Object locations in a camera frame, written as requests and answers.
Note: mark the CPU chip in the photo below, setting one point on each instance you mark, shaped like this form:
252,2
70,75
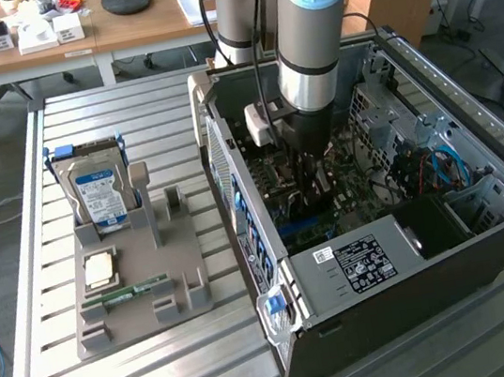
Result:
99,270

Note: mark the white papers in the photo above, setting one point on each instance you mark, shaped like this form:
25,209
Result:
195,14

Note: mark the hard disk with blue label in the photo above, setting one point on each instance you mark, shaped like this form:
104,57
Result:
98,192

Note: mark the grey parts rack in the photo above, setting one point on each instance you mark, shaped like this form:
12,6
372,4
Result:
142,262

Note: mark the flat white box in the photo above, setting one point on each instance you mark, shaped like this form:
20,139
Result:
36,43

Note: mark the wooden desk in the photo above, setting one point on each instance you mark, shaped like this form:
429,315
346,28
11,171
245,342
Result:
1,65

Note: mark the metal drive cage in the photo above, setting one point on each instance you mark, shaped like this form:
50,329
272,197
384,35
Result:
380,126

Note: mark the grey power supply unit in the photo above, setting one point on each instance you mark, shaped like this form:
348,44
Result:
324,291

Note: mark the grey chipset heatsink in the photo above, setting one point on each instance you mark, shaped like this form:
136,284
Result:
352,219

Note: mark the green RAM stick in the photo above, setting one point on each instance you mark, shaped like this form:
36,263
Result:
127,292

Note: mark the black open PC case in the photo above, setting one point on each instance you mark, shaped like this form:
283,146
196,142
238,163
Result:
395,319

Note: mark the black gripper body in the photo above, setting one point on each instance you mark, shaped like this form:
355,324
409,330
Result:
308,137

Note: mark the blue expansion slot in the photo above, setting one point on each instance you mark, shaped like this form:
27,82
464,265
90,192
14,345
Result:
298,227

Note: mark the green motherboard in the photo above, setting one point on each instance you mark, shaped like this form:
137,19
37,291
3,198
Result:
357,192

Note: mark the red item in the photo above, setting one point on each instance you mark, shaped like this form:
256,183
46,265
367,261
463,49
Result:
70,3

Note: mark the CPU socket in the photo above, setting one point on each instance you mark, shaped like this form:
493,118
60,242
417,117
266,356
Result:
283,169

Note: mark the blue case latch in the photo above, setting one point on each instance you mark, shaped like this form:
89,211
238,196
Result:
274,303

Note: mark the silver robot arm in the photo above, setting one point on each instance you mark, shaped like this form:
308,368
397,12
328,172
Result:
308,23

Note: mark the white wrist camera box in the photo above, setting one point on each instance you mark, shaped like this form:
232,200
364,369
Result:
258,128

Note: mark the small white box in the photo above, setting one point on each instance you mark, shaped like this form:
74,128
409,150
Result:
67,31

